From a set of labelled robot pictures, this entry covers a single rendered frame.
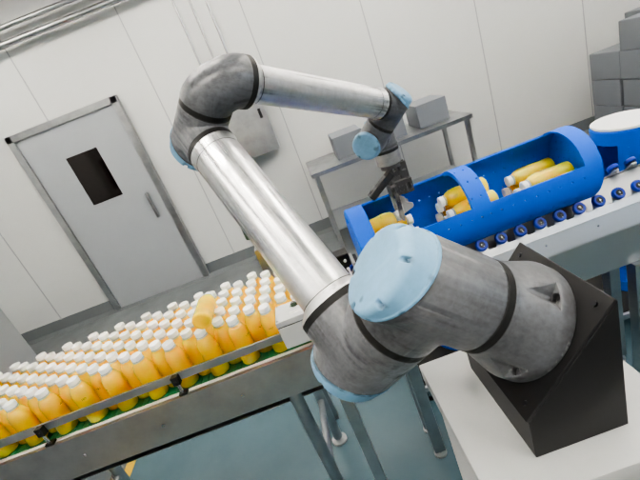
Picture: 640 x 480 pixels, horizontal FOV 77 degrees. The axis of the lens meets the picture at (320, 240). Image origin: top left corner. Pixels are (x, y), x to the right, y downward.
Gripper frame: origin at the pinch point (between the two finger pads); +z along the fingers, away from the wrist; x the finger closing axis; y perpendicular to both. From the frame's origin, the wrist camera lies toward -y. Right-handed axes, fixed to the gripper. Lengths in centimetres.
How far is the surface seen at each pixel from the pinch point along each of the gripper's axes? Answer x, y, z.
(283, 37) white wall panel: 321, 3, -105
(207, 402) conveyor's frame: -23, -88, 30
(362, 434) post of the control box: -30, -41, 61
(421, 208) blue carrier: 13.4, 12.1, 5.3
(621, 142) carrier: 29, 111, 16
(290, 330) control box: -34, -48, 8
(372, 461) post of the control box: -30, -42, 75
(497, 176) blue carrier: 13.6, 45.3, 4.4
